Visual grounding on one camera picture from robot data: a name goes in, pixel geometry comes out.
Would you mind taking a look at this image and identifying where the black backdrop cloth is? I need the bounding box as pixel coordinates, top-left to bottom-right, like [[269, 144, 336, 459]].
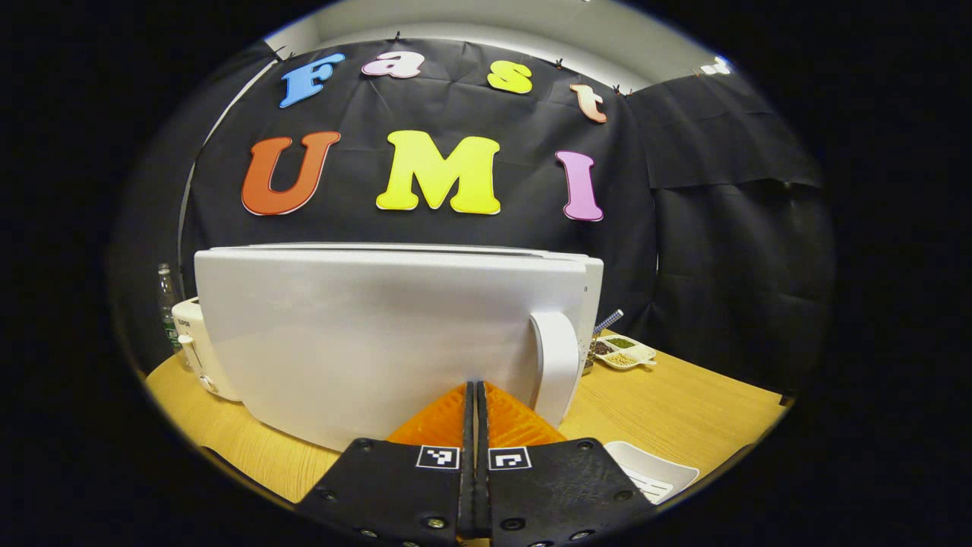
[[110, 38, 836, 396]]

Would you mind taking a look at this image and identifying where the clear plastic water bottle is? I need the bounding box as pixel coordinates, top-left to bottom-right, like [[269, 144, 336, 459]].
[[156, 263, 184, 359]]

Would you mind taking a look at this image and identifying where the white rectangular dish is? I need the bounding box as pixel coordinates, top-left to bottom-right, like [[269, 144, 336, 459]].
[[603, 440, 700, 507]]

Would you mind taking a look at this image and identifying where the white microwave oven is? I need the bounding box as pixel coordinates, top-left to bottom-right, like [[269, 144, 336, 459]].
[[193, 242, 605, 454]]

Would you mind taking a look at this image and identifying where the white toaster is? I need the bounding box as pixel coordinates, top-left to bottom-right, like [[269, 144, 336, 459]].
[[170, 296, 243, 403]]

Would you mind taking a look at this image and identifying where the white divided seasoning dish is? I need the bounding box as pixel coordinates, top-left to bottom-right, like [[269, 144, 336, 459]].
[[594, 334, 658, 372]]

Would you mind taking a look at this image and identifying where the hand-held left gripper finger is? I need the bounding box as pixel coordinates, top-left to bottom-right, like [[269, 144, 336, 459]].
[[295, 381, 476, 547], [475, 381, 658, 547]]

